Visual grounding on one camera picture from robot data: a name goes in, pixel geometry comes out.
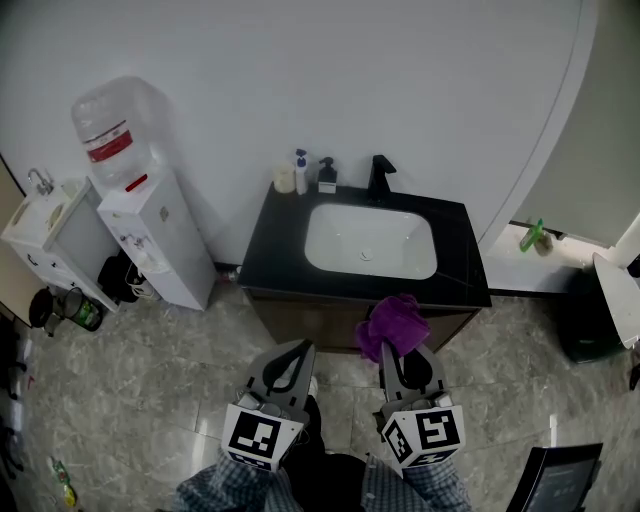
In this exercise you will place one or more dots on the black framed panel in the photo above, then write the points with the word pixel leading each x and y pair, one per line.
pixel 560 480

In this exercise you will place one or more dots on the dark soap dispenser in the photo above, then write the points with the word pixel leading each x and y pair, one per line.
pixel 327 180

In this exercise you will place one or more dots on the black faucet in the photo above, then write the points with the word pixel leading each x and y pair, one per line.
pixel 376 175

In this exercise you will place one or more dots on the white bottle with blue cap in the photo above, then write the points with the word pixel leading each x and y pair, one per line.
pixel 301 180

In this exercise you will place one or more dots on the purple cloth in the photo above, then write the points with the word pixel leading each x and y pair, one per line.
pixel 395 320

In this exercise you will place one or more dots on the person's right forearm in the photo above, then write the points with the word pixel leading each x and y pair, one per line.
pixel 425 490

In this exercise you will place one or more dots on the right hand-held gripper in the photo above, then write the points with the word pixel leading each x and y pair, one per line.
pixel 435 430

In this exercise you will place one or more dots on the person's white shoe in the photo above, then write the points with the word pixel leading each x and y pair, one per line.
pixel 313 387

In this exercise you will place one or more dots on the dark bin with white lid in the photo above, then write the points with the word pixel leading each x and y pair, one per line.
pixel 585 325

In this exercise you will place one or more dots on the black round pot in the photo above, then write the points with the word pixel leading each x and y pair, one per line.
pixel 40 307

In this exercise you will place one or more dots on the person's left forearm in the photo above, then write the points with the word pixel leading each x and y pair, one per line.
pixel 225 490

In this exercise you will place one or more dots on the cream mug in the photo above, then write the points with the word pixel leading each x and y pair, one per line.
pixel 284 177

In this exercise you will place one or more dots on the black-topped vanity cabinet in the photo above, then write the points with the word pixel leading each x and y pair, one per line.
pixel 275 260

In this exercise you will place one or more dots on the white sink basin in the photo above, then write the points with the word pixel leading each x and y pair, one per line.
pixel 350 235

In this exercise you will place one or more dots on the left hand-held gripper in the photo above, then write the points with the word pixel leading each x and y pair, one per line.
pixel 255 435

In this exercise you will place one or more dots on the chrome faucet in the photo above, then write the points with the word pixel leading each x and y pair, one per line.
pixel 39 182

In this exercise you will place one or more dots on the person's legs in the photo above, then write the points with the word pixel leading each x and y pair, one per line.
pixel 340 480

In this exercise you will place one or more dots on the clear water jug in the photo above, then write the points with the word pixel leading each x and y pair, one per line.
pixel 115 130

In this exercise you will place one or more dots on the white ledge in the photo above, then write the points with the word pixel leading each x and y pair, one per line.
pixel 520 270

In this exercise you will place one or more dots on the white water dispenser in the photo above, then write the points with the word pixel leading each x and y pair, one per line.
pixel 170 240

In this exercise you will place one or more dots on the brown jar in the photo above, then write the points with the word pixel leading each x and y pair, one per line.
pixel 544 246

